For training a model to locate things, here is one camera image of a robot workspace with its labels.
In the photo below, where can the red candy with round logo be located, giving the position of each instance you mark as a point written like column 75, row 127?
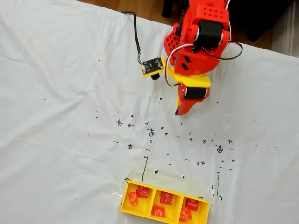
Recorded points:
column 192, row 203

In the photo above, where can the red candy with brand text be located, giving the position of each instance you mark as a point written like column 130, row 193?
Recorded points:
column 185, row 213

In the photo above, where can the camera board on yellow mount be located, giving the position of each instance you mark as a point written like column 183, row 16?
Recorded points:
column 152, row 66

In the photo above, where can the yellow three-compartment box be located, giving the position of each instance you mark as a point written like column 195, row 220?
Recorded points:
column 130, row 210

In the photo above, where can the orange candy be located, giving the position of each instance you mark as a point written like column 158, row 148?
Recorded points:
column 158, row 211
column 143, row 191
column 132, row 198

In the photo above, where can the white table cloth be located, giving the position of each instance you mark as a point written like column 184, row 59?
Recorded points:
column 46, row 93

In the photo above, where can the black table clamp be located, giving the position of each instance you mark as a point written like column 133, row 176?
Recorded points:
column 178, row 26

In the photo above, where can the red candy with pointed logo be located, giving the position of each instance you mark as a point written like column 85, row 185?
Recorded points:
column 166, row 198

